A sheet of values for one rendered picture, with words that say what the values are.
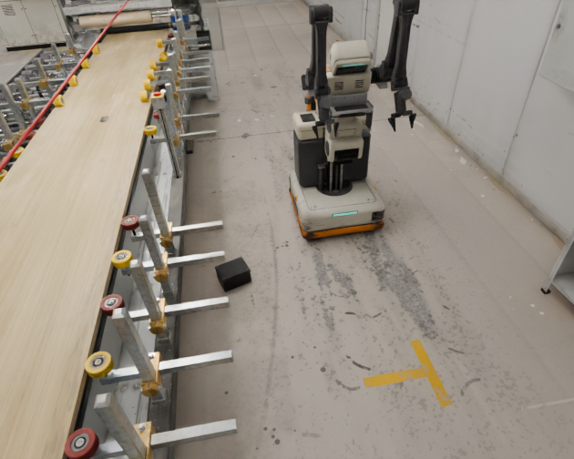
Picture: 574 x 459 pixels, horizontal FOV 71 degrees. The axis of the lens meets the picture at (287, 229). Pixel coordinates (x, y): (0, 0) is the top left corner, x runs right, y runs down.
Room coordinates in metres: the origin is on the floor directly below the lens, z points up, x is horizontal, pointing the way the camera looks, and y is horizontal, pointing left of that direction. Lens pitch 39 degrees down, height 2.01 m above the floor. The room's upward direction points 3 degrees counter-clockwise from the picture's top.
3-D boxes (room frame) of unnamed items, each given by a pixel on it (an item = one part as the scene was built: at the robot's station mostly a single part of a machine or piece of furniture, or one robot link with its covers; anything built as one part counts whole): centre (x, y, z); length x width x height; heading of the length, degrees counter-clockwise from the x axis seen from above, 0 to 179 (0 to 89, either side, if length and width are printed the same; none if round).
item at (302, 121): (2.71, -0.38, 0.59); 0.55 x 0.34 x 0.83; 97
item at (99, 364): (0.75, 0.63, 0.85); 0.08 x 0.08 x 0.11
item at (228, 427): (0.52, 0.40, 0.83); 0.43 x 0.03 x 0.04; 97
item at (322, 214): (2.62, -0.39, 0.16); 0.67 x 0.64 x 0.25; 7
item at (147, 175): (1.47, 0.57, 0.93); 0.04 x 0.04 x 0.48; 7
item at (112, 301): (0.99, 0.66, 0.85); 0.08 x 0.08 x 0.11
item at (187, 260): (1.27, 0.49, 0.83); 0.43 x 0.03 x 0.04; 97
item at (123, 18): (5.22, 1.61, 1.05); 1.43 x 0.12 x 0.12; 97
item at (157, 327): (1.00, 0.51, 0.81); 0.14 x 0.06 x 0.05; 7
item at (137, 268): (0.97, 0.51, 0.88); 0.04 x 0.04 x 0.48; 7
